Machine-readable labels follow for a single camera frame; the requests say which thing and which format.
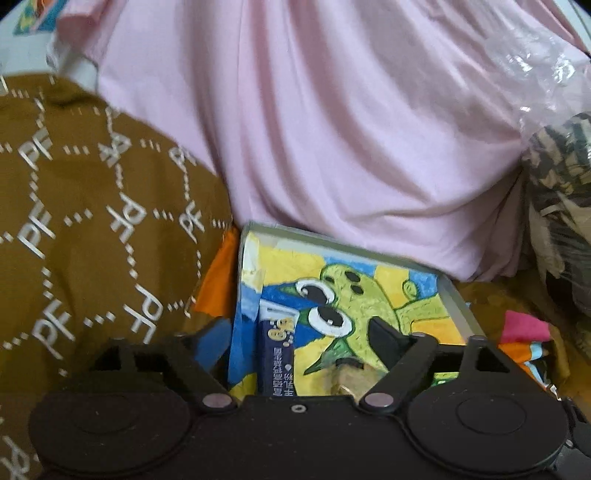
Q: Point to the cartoon-print tray box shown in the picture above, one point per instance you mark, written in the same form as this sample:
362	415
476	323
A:
369	286

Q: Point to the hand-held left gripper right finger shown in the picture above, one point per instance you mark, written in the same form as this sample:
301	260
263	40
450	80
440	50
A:
385	344

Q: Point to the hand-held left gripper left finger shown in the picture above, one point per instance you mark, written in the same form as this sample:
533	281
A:
217	341

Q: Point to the clear plastic bag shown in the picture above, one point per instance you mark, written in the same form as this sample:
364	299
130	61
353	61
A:
531	69

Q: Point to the brown patterned pillow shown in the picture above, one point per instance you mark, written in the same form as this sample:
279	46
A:
92	230

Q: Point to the zebra-striped cloth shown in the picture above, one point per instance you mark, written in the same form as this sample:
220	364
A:
563	184

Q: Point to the dark blue snack packet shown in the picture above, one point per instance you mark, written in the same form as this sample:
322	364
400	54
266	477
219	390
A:
277	360

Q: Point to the pink cloth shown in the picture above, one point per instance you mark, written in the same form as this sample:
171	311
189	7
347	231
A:
323	115

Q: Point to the colourful printed blanket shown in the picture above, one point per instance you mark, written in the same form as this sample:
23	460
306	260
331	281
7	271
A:
526	327

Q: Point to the clear-wrapped brown snack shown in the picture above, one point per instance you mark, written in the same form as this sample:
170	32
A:
351	381

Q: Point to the wall poster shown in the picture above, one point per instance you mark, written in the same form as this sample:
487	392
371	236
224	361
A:
32	18

